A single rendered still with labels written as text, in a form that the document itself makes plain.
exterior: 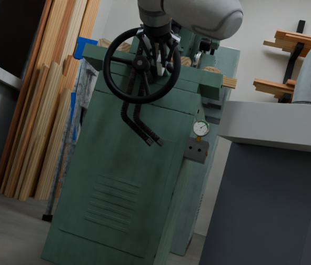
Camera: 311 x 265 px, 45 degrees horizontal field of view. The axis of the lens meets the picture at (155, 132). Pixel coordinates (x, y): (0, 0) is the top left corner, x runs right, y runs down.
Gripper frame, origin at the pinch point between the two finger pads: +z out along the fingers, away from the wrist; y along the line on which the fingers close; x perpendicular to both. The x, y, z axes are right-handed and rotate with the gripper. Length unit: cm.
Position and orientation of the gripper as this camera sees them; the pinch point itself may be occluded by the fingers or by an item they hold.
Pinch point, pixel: (160, 65)
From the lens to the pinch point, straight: 119.6
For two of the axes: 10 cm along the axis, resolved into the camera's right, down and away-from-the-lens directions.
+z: 0.7, 4.8, 8.7
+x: -3.1, 8.4, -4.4
